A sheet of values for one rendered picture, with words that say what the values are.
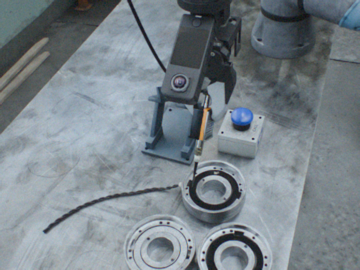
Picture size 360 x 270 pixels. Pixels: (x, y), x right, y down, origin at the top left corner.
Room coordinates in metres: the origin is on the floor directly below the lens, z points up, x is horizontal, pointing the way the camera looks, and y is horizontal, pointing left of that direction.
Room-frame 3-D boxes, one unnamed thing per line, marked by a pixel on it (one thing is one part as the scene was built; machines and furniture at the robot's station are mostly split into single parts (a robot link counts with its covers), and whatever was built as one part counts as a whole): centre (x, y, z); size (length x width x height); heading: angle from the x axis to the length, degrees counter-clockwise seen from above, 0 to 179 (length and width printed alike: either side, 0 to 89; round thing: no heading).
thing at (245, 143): (0.53, -0.11, 0.82); 0.08 x 0.07 x 0.05; 156
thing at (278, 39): (0.85, -0.26, 0.85); 0.15 x 0.15 x 0.10
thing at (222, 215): (0.40, -0.04, 0.82); 0.10 x 0.10 x 0.04
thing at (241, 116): (0.53, -0.10, 0.85); 0.04 x 0.04 x 0.05
